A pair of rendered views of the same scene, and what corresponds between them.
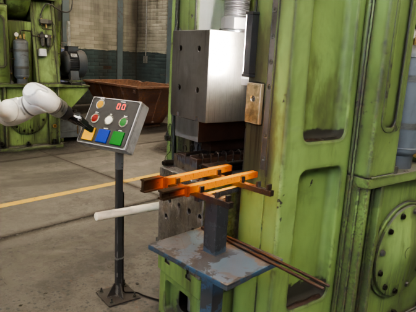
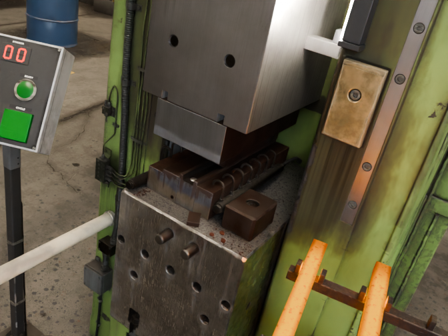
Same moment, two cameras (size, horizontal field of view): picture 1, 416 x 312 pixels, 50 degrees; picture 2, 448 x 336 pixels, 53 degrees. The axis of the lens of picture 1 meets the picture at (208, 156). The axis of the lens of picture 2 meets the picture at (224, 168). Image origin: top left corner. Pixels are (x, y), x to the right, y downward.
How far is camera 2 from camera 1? 1.23 m
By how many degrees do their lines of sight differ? 28
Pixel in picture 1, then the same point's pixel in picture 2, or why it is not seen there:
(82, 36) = not seen: outside the picture
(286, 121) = (433, 155)
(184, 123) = (182, 119)
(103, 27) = not seen: outside the picture
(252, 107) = (349, 112)
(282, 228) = not seen: hidden behind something
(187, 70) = (202, 11)
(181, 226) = (173, 303)
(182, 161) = (173, 186)
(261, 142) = (355, 177)
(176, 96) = (162, 58)
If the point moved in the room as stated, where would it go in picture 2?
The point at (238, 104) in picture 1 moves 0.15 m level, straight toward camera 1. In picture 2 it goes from (292, 85) to (321, 110)
